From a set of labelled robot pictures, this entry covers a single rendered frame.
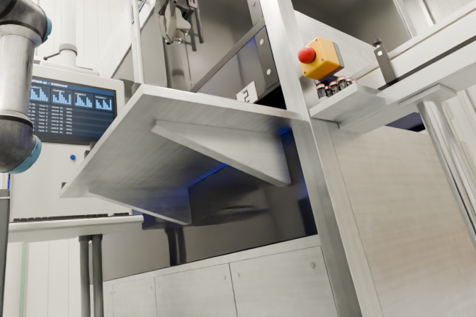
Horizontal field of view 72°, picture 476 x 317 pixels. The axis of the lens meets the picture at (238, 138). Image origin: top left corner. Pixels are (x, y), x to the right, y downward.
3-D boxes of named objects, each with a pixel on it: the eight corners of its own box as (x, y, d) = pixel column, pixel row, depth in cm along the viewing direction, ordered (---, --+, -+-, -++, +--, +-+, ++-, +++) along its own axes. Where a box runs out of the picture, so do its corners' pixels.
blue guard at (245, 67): (88, 223, 227) (88, 197, 233) (280, 81, 87) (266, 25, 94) (87, 223, 226) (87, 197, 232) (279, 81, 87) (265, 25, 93)
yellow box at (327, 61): (322, 82, 84) (314, 59, 86) (345, 67, 79) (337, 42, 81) (302, 76, 79) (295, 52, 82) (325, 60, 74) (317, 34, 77)
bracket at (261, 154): (283, 186, 83) (273, 139, 87) (292, 183, 80) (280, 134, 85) (155, 188, 62) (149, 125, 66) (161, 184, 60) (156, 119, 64)
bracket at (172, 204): (188, 224, 118) (183, 189, 123) (192, 223, 116) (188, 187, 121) (86, 233, 98) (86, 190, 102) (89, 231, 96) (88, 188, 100)
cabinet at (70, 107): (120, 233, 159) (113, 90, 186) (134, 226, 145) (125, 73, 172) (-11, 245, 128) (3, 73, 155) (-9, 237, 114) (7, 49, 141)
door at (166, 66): (146, 136, 160) (137, 37, 180) (193, 90, 126) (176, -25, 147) (144, 136, 160) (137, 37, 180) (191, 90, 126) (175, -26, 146)
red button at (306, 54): (308, 68, 79) (304, 54, 81) (321, 59, 76) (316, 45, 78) (297, 65, 77) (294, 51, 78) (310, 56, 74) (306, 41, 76)
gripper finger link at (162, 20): (189, 47, 81) (185, 17, 84) (167, 40, 77) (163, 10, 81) (183, 54, 83) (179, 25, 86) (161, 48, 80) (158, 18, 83)
